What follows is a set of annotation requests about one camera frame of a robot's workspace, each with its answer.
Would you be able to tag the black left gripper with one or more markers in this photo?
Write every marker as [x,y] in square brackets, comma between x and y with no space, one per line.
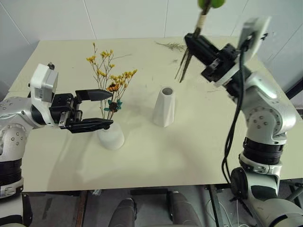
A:
[62,106]

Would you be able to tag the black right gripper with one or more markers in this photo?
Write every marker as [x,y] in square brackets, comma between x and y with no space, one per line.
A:
[221,66]

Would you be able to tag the green flower bouquet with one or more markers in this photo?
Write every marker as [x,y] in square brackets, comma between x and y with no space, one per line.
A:
[202,21]

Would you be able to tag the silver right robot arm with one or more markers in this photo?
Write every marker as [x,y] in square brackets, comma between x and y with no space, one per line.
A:
[265,113]

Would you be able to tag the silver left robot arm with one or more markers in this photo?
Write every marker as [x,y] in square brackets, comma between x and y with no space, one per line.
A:
[14,132]

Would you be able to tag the yellow dried flower bouquet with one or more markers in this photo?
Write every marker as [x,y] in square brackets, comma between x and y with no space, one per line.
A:
[113,88]

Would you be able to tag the dried grass sprig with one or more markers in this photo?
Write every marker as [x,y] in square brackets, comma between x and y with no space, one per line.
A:
[174,45]

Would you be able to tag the round white vase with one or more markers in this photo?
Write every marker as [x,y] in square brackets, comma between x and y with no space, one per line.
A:
[111,138]

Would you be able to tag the thin dry twig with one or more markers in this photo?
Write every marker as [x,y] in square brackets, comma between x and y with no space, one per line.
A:
[123,56]

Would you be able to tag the faceted tall white vase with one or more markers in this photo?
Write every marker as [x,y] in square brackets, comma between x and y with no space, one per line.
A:
[164,108]

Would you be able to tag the brown metal table leg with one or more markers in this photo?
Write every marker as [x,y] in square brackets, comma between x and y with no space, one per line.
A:
[81,208]

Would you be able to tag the dark grey rounded shape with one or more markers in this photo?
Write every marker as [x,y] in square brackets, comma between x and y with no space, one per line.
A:
[124,212]
[183,210]

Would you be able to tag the black metal table leg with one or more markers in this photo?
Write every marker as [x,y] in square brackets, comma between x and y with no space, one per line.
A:
[216,205]

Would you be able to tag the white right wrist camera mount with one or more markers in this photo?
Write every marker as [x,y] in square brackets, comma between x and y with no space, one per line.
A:
[258,30]

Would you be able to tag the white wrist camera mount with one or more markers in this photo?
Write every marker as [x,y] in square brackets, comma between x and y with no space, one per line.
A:
[41,82]
[258,30]

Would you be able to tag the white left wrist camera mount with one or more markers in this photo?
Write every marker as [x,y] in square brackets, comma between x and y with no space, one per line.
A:
[41,82]

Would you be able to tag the black frame bar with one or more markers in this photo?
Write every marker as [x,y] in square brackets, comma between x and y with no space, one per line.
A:
[294,88]

